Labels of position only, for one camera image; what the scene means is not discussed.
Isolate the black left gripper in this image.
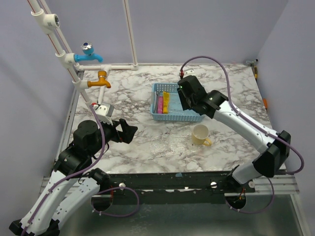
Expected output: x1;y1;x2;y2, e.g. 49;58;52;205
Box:
89;117;138;156

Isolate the light blue perforated basket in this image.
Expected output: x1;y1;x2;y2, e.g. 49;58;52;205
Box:
150;83;204;122

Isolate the yellow mug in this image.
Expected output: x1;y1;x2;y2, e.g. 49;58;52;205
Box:
191;124;212;147

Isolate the clear textured glass tray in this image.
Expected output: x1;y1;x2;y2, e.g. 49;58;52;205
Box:
149;131;207;157

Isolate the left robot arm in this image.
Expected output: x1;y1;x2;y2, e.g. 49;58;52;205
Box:
9;118;138;236

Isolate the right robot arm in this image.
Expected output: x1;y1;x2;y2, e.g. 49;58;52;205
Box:
177;75;291;193

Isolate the clear glass organizer insert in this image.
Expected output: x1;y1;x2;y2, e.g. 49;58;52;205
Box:
169;93;183;113

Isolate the orange tap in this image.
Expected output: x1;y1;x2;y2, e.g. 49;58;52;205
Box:
87;70;111;89

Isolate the yellow clamp tool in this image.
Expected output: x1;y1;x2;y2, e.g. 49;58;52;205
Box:
246;59;258;80

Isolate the orange clip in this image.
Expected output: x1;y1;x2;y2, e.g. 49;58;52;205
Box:
263;98;268;110

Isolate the blue tap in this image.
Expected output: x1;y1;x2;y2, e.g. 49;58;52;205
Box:
74;42;103;63

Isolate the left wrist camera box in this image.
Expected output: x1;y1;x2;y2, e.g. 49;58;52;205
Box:
95;103;114;117

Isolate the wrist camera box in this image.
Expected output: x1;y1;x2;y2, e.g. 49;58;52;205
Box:
184;69;195;75
95;103;114;117

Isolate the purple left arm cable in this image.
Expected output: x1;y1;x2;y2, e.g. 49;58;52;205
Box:
21;103;140;236

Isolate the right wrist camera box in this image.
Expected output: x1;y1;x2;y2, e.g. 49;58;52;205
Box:
184;69;195;75

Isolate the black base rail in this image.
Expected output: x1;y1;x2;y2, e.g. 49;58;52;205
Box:
87;168;255;208

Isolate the white pvc pipe frame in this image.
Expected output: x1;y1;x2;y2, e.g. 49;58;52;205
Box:
26;0;139;114

